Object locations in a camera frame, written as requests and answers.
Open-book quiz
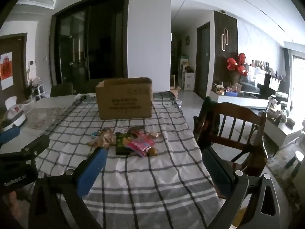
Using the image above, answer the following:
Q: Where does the dark hallway door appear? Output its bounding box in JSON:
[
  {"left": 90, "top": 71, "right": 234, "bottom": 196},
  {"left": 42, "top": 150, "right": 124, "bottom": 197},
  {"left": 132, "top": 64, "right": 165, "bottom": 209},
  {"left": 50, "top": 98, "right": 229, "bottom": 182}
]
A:
[{"left": 196, "top": 21, "right": 211, "bottom": 99}]

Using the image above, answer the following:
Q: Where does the dark glass double door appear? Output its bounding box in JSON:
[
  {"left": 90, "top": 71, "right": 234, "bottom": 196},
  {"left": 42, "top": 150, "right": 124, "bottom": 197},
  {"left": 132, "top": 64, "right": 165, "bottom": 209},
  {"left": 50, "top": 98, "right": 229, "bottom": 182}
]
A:
[{"left": 51, "top": 0, "right": 130, "bottom": 91}]

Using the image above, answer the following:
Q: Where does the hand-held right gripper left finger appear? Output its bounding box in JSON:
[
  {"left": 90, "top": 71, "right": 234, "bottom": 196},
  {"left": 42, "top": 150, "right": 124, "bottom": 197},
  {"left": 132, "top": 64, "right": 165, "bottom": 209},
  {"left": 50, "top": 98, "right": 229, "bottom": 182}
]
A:
[{"left": 28, "top": 147, "right": 107, "bottom": 229}]

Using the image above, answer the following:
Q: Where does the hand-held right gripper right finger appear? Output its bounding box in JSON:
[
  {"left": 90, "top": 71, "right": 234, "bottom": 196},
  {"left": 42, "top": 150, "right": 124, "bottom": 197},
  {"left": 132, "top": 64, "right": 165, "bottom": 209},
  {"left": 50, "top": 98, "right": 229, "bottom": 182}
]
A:
[{"left": 202, "top": 147, "right": 279, "bottom": 229}]

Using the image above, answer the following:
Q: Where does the dark upholstered chair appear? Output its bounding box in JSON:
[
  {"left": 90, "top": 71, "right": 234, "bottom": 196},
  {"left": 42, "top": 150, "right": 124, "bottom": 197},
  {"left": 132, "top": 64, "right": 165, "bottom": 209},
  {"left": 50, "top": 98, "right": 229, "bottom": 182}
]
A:
[{"left": 50, "top": 83, "right": 74, "bottom": 97}]

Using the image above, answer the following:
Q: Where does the brown cardboard box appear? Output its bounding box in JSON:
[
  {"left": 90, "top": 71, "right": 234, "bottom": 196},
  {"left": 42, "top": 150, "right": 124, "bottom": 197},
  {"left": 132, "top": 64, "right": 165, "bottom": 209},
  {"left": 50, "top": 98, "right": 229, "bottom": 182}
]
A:
[{"left": 95, "top": 77, "right": 153, "bottom": 120}]

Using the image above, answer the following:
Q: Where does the grey floral table cover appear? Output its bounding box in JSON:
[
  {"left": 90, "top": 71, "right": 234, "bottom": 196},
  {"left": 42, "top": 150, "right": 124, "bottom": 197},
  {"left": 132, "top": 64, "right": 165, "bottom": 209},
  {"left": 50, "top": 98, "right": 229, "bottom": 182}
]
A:
[{"left": 22, "top": 106, "right": 71, "bottom": 130}]

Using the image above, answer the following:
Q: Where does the row of shelf ornaments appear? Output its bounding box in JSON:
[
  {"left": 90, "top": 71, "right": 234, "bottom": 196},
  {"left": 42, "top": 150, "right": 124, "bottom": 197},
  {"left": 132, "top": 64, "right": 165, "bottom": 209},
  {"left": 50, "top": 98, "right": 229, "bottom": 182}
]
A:
[{"left": 250, "top": 59, "right": 271, "bottom": 71}]

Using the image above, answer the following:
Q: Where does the small white cube shelf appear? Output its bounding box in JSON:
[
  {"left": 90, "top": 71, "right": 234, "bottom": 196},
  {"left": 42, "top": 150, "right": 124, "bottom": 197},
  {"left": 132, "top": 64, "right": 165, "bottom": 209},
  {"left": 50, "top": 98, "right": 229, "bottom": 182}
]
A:
[{"left": 31, "top": 85, "right": 46, "bottom": 99}]

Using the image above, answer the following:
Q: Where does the white hallway storage shelf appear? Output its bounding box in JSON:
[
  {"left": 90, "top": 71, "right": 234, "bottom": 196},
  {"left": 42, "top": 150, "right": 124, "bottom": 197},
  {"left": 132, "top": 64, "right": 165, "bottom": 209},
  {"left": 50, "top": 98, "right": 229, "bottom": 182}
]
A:
[{"left": 180, "top": 56, "right": 195, "bottom": 91}]

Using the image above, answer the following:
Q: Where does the white loop wall lamp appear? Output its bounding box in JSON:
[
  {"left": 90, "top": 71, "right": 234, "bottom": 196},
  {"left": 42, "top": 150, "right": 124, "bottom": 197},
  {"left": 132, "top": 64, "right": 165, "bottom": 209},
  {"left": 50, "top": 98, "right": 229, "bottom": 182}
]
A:
[{"left": 222, "top": 28, "right": 230, "bottom": 52}]

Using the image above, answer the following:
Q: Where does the pink snack packet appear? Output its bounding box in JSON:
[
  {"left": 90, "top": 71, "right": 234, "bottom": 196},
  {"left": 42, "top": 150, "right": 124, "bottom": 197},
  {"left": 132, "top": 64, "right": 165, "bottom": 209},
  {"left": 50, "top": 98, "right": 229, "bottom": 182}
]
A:
[{"left": 127, "top": 132, "right": 155, "bottom": 157}]

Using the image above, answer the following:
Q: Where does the dark jacket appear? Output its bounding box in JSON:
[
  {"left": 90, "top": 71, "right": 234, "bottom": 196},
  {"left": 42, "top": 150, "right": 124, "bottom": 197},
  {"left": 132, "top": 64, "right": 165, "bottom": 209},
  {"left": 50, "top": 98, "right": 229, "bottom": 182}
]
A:
[{"left": 194, "top": 97, "right": 221, "bottom": 137}]

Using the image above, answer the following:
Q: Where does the white appliance on table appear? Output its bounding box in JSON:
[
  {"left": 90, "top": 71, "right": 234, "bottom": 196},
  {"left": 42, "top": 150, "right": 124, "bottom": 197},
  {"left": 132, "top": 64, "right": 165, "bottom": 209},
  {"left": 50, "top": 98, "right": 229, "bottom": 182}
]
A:
[{"left": 0, "top": 97, "right": 28, "bottom": 131}]

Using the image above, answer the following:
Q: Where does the red bow decoration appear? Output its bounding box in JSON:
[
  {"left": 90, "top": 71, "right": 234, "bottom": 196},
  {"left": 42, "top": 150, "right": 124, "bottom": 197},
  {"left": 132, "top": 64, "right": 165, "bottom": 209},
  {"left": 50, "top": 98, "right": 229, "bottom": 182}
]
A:
[{"left": 226, "top": 52, "right": 249, "bottom": 76}]

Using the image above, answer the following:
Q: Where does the beige snack packet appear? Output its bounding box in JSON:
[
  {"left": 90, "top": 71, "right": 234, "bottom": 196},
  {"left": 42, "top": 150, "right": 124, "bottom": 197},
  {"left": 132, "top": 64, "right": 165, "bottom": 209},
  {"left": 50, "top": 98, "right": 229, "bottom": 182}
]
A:
[{"left": 88, "top": 127, "right": 117, "bottom": 148}]

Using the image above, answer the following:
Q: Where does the white round stool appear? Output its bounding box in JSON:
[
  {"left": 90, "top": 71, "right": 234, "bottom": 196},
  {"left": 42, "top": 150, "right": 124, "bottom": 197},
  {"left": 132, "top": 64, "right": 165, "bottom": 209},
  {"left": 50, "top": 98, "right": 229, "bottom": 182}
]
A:
[{"left": 285, "top": 150, "right": 305, "bottom": 173}]

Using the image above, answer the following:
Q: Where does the brown entrance door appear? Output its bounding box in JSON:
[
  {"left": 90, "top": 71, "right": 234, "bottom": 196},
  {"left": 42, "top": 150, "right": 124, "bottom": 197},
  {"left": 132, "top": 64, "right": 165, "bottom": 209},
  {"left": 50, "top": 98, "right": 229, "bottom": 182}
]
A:
[{"left": 0, "top": 35, "right": 28, "bottom": 91}]

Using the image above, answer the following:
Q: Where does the small open cardboard box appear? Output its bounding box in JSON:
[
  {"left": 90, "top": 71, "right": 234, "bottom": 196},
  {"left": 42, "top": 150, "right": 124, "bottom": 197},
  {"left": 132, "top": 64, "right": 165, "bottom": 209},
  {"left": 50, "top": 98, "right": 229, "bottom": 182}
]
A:
[{"left": 170, "top": 86, "right": 181, "bottom": 100}]

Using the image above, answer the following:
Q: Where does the dark snack packet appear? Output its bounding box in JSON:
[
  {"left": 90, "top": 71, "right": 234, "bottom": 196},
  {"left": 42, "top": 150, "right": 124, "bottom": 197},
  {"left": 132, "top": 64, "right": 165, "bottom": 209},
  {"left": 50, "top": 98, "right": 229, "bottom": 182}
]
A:
[{"left": 116, "top": 132, "right": 132, "bottom": 155}]

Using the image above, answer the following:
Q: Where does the gold wrapped candy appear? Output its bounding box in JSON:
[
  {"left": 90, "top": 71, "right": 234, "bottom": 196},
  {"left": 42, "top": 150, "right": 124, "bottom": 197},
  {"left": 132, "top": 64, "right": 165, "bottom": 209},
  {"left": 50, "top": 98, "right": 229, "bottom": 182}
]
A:
[{"left": 145, "top": 130, "right": 162, "bottom": 139}]

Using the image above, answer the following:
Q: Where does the red and white wall poster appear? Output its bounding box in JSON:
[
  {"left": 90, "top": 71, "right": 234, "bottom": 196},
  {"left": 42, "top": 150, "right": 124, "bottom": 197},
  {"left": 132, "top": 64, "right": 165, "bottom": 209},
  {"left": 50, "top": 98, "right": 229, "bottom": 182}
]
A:
[{"left": 0, "top": 52, "right": 13, "bottom": 90}]

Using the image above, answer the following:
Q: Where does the white checked tablecloth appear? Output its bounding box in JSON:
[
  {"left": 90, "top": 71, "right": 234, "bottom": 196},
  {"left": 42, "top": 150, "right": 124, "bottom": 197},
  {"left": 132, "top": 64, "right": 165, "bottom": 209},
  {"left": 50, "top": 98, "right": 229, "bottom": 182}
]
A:
[{"left": 31, "top": 92, "right": 229, "bottom": 229}]

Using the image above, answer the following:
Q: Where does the brown wooden chair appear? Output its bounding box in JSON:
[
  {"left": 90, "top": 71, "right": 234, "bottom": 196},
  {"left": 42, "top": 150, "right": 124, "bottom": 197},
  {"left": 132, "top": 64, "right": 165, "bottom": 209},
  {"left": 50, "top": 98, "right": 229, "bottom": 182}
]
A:
[{"left": 193, "top": 101, "right": 268, "bottom": 179}]

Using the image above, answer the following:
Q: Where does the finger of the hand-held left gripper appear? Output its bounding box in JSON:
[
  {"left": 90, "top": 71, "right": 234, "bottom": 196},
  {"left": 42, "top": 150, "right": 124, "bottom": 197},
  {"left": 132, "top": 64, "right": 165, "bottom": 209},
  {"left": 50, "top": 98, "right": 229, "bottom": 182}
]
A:
[
  {"left": 21, "top": 134, "right": 50, "bottom": 158},
  {"left": 0, "top": 126, "right": 21, "bottom": 146}
]

